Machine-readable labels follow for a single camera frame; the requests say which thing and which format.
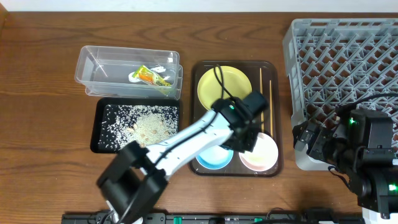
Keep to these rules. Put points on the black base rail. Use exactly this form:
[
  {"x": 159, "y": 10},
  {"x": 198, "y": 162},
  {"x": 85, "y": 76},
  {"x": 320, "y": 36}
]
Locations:
[{"x": 161, "y": 218}]

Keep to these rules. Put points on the black waste tray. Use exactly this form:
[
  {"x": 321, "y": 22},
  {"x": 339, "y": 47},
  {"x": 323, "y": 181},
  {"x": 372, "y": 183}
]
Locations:
[{"x": 122, "y": 101}]

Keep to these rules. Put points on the green orange snack wrapper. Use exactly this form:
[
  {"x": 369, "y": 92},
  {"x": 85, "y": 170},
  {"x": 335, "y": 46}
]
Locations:
[{"x": 164, "y": 89}]

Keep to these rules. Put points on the white rice pile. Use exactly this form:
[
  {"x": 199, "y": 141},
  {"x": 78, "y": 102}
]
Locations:
[{"x": 144, "y": 124}]

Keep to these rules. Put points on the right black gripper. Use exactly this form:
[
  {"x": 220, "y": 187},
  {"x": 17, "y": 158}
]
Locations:
[{"x": 318, "y": 149}]

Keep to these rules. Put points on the dark brown serving tray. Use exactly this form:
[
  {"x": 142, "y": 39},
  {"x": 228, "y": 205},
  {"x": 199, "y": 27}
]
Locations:
[{"x": 251, "y": 69}]

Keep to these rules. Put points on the yellow plate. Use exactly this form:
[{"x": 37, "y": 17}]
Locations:
[{"x": 235, "y": 81}]

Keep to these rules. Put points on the grey dishwasher rack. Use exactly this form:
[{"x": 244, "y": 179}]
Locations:
[{"x": 331, "y": 62}]

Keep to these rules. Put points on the clear plastic bin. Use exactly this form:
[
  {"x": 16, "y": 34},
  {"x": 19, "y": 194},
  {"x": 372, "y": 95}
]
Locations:
[{"x": 104, "y": 71}]

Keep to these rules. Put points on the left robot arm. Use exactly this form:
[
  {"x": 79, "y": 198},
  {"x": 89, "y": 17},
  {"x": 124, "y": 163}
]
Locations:
[{"x": 137, "y": 176}]

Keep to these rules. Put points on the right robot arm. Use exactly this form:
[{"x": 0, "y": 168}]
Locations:
[{"x": 359, "y": 152}]

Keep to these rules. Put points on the light blue bowl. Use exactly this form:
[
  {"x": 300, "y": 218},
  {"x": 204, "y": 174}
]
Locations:
[{"x": 215, "y": 158}]

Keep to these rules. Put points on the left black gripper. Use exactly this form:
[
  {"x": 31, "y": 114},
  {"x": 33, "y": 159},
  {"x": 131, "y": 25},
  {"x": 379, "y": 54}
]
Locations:
[{"x": 244, "y": 143}]

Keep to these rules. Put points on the pink bowl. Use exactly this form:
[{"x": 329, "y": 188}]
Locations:
[{"x": 264, "y": 155}]

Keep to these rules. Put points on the white plastic film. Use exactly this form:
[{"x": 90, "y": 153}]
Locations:
[{"x": 155, "y": 71}]

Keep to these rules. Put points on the wooden chopstick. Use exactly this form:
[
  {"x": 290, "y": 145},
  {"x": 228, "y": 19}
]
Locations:
[
  {"x": 261, "y": 90},
  {"x": 271, "y": 109}
]

